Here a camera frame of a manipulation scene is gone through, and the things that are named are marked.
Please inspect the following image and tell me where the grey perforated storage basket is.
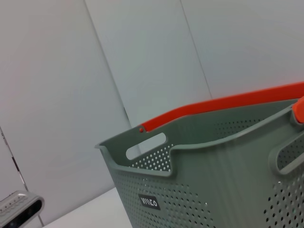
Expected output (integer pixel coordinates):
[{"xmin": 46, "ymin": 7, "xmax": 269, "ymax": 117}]
[{"xmin": 95, "ymin": 98, "xmax": 304, "ymax": 228}]

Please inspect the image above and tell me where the orange basket handle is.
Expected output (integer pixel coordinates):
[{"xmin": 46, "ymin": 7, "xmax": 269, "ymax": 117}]
[{"xmin": 139, "ymin": 82, "xmax": 304, "ymax": 133}]

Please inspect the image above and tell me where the left robot arm with camera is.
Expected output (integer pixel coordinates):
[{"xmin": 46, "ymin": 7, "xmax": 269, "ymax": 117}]
[{"xmin": 0, "ymin": 190, "xmax": 45, "ymax": 228}]

